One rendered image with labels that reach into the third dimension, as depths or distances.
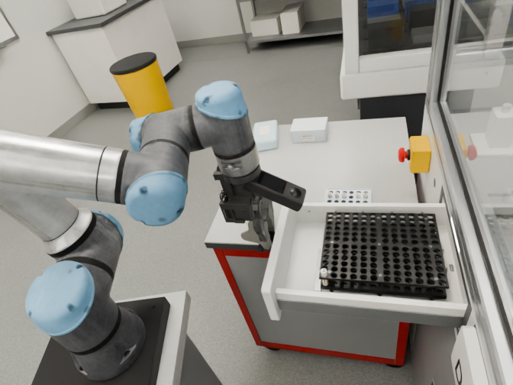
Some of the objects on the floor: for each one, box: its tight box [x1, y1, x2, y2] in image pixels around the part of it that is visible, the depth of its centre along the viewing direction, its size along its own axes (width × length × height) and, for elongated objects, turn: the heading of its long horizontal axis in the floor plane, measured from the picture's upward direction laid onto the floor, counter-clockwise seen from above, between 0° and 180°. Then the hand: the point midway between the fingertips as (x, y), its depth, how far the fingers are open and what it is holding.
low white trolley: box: [205, 117, 418, 367], centre depth 136 cm, size 58×62×76 cm
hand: (271, 238), depth 75 cm, fingers closed on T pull, 3 cm apart
